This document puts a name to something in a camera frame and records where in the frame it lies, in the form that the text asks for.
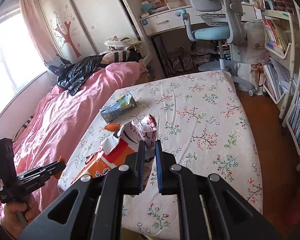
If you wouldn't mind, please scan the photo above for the orange white snack bag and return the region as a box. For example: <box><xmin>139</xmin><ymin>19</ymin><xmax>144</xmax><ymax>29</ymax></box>
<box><xmin>71</xmin><ymin>114</ymin><xmax>157</xmax><ymax>189</ymax></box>

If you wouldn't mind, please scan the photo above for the orange peel piece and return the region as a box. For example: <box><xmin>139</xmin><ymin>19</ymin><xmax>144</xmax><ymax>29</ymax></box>
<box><xmin>104</xmin><ymin>123</ymin><xmax>121</xmax><ymax>132</ymax></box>

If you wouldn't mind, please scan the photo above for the green white drink carton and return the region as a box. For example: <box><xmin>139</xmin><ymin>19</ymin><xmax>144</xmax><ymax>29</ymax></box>
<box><xmin>100</xmin><ymin>92</ymin><xmax>138</xmax><ymax>124</ymax></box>

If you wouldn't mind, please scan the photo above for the cream yellow trash bin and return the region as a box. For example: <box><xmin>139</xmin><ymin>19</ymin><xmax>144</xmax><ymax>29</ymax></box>
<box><xmin>120</xmin><ymin>228</ymin><xmax>148</xmax><ymax>240</ymax></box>

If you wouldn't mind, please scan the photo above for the person's left hand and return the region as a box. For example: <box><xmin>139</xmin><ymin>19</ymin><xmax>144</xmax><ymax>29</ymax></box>
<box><xmin>1</xmin><ymin>193</ymin><xmax>41</xmax><ymax>239</ymax></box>

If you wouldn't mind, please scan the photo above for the pink duvet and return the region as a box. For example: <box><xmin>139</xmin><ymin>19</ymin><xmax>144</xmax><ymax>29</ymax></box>
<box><xmin>13</xmin><ymin>62</ymin><xmax>147</xmax><ymax>210</ymax></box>

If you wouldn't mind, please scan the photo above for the black plastic bag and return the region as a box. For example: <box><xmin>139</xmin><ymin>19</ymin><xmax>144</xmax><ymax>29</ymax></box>
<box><xmin>57</xmin><ymin>54</ymin><xmax>104</xmax><ymax>96</ymax></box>

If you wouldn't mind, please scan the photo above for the floral white bed sheet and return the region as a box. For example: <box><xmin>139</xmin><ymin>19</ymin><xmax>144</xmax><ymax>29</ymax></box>
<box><xmin>58</xmin><ymin>71</ymin><xmax>263</xmax><ymax>239</ymax></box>

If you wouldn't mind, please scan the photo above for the window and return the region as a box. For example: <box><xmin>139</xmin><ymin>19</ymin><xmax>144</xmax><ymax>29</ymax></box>
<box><xmin>0</xmin><ymin>9</ymin><xmax>46</xmax><ymax>113</ymax></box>

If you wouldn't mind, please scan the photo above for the striped clothing pile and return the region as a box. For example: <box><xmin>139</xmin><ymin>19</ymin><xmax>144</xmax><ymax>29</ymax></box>
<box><xmin>101</xmin><ymin>36</ymin><xmax>144</xmax><ymax>65</ymax></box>

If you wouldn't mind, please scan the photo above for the pink curtain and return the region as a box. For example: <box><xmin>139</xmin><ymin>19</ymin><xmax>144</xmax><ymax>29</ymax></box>
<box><xmin>19</xmin><ymin>0</ymin><xmax>71</xmax><ymax>76</ymax></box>

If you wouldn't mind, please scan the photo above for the white wardrobe tree decal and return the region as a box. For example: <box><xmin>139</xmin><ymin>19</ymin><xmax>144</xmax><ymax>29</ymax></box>
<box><xmin>39</xmin><ymin>0</ymin><xmax>136</xmax><ymax>63</ymax></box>

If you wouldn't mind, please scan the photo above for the white bookshelf with books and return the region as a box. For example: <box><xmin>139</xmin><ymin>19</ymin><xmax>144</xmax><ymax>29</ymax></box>
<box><xmin>258</xmin><ymin>0</ymin><xmax>300</xmax><ymax>171</ymax></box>

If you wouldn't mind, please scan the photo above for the white desk with drawers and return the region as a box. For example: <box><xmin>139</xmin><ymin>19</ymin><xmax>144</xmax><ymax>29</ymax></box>
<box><xmin>140</xmin><ymin>4</ymin><xmax>262</xmax><ymax>37</ymax></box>

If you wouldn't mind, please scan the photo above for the blue grey office chair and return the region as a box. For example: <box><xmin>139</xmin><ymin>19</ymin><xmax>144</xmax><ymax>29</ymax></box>
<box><xmin>175</xmin><ymin>0</ymin><xmax>256</xmax><ymax>96</ymax></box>

